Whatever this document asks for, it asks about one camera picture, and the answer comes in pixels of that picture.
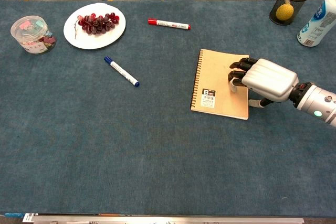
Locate yellow lemon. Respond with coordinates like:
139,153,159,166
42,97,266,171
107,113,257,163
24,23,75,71
276,4,295,21

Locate white round plate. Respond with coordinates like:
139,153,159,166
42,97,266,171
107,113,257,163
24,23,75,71
63,3,127,50

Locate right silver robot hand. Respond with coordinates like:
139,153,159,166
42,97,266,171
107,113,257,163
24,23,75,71
227,57,300,109

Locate aluminium profile rail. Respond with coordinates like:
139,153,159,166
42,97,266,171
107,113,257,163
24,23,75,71
23,212,305,224

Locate kraft spiral notebook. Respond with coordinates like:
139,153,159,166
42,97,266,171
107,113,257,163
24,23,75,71
190,48,250,121

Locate black mesh pen cup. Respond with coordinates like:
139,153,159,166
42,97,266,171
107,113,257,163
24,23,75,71
269,0,312,26

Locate clear jar of binder clips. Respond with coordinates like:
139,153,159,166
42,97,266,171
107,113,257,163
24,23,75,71
10,15,57,55

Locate red grape bunch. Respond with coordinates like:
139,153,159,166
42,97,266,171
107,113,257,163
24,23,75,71
73,12,120,40

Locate white and blue bottle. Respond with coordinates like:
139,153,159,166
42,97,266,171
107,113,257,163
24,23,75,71
297,0,336,48

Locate blue whiteboard marker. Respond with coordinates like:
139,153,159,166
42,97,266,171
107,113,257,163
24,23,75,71
103,56,140,88

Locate teal felt table mat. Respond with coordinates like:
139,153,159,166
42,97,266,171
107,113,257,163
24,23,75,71
0,0,336,218

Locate red whiteboard marker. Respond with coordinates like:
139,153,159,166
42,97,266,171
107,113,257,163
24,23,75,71
148,18,192,30

